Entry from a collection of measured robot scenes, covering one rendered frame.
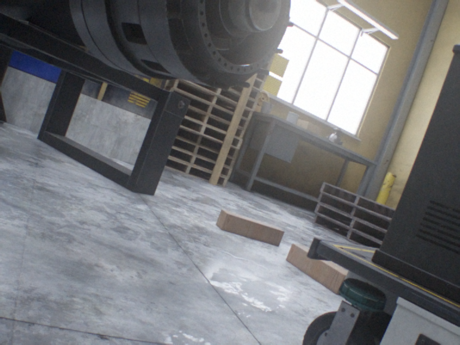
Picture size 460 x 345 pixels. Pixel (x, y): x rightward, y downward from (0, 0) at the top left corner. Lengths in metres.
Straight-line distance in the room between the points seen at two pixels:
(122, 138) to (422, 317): 3.29
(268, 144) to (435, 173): 4.99
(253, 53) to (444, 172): 0.71
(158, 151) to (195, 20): 1.51
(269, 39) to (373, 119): 6.48
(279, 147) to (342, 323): 5.06
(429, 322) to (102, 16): 1.17
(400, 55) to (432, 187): 7.27
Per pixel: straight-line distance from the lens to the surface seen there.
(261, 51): 1.37
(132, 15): 1.26
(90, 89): 4.36
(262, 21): 1.22
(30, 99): 3.77
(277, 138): 5.92
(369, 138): 7.78
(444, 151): 0.97
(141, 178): 2.52
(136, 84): 2.40
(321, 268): 2.08
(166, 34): 1.16
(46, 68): 3.92
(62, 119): 3.38
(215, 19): 1.23
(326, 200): 4.96
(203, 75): 1.19
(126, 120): 3.82
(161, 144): 2.55
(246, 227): 2.43
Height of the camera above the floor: 0.44
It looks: 3 degrees down
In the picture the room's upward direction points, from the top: 21 degrees clockwise
